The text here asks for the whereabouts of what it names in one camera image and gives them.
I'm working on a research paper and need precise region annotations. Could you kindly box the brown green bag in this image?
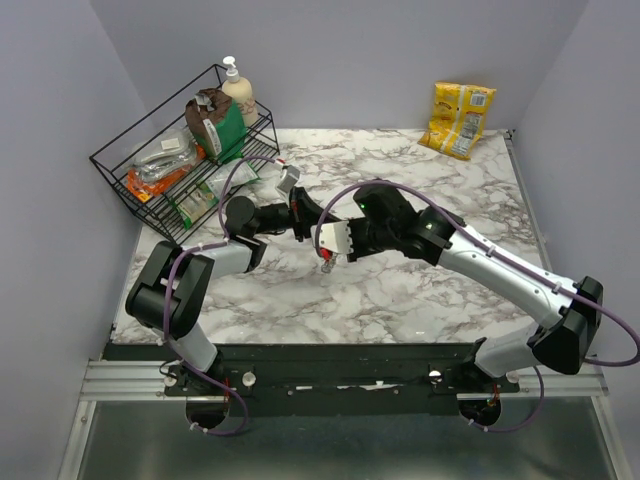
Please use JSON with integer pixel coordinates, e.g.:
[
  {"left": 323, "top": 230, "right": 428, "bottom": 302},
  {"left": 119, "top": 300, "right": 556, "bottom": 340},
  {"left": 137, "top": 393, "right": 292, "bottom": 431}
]
[{"left": 184, "top": 88, "right": 247, "bottom": 164}]

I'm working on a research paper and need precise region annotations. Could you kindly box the cream pump lotion bottle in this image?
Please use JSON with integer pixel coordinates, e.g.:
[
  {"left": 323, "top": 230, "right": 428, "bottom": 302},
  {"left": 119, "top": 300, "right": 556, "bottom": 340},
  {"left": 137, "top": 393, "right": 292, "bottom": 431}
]
[{"left": 222, "top": 56, "right": 259, "bottom": 127}]

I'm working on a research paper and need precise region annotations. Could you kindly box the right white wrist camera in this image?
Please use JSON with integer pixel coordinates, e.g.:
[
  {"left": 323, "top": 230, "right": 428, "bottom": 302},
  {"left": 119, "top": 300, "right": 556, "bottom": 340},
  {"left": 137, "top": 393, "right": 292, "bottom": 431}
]
[{"left": 311, "top": 221, "right": 354, "bottom": 255}]

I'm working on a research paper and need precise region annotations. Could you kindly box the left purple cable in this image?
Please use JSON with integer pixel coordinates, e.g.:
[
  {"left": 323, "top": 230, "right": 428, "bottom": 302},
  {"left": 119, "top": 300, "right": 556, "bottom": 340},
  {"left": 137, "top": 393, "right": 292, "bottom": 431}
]
[{"left": 162, "top": 155, "right": 289, "bottom": 437}]

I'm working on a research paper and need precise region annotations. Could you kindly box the orange snack packet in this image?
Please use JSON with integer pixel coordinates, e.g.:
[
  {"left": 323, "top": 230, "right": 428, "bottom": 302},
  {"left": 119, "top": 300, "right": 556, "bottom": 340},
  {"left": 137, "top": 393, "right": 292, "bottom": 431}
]
[{"left": 126, "top": 168, "right": 188, "bottom": 203}]

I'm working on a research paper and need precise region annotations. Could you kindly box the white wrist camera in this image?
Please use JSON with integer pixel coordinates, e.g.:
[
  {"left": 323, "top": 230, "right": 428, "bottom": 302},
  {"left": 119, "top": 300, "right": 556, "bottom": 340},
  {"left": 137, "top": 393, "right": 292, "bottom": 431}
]
[
  {"left": 311, "top": 221, "right": 354, "bottom": 255},
  {"left": 276, "top": 166, "right": 300, "bottom": 196}
]

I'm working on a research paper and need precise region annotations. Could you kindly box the metal red key organizer plate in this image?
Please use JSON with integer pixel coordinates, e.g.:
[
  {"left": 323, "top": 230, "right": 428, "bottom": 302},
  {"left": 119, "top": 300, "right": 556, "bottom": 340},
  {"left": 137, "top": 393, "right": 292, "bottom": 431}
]
[{"left": 320, "top": 248, "right": 339, "bottom": 274}]

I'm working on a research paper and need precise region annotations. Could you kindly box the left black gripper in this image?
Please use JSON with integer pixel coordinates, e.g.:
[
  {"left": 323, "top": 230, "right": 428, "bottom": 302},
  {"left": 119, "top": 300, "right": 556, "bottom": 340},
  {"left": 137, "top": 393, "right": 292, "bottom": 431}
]
[{"left": 252, "top": 186, "right": 338, "bottom": 243}]

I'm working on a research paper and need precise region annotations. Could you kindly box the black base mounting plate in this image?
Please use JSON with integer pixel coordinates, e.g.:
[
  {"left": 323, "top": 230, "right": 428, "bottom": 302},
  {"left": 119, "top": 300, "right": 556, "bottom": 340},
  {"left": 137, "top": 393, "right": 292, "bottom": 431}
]
[{"left": 104, "top": 343, "right": 539, "bottom": 423}]

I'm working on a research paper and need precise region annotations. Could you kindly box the yellow chips bag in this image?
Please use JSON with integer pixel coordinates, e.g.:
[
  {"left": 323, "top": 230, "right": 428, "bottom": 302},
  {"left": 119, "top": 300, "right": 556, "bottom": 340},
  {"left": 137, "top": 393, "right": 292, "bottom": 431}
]
[{"left": 418, "top": 82, "right": 496, "bottom": 160}]

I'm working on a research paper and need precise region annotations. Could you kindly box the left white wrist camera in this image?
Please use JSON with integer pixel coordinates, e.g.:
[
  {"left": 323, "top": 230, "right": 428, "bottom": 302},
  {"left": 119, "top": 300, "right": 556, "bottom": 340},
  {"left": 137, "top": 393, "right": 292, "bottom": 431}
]
[{"left": 276, "top": 166, "right": 300, "bottom": 196}]

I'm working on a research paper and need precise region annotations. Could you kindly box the aluminium rail frame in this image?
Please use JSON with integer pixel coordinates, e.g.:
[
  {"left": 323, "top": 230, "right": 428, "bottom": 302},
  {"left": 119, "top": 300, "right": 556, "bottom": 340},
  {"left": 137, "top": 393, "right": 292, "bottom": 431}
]
[{"left": 60, "top": 344, "right": 633, "bottom": 479}]

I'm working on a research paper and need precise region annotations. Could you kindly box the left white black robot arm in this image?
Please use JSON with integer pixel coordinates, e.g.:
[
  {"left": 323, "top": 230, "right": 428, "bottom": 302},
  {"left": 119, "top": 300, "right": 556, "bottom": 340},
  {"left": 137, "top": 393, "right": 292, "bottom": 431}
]
[{"left": 125, "top": 187, "right": 322, "bottom": 395}]

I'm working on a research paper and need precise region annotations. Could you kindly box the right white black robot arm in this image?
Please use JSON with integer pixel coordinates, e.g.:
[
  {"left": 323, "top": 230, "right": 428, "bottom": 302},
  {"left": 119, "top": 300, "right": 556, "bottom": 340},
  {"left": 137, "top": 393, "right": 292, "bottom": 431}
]
[{"left": 350, "top": 184, "right": 604, "bottom": 392}]

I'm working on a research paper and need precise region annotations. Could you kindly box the green white snack packet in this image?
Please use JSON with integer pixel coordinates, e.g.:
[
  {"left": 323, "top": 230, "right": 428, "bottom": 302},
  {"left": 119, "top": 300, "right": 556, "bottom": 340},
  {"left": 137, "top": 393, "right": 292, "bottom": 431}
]
[{"left": 175, "top": 159, "right": 260, "bottom": 230}]

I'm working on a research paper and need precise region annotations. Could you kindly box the clear plastic packet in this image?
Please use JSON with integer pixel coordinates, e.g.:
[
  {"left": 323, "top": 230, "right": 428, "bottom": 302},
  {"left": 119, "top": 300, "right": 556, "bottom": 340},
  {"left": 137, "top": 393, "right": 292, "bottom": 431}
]
[{"left": 133, "top": 130, "right": 200, "bottom": 181}]

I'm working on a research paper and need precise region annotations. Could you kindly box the black wire rack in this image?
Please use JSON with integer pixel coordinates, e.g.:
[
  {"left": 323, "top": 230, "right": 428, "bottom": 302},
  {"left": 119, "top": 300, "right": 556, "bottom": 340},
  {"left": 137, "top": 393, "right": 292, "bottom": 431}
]
[{"left": 89, "top": 64, "right": 280, "bottom": 244}]

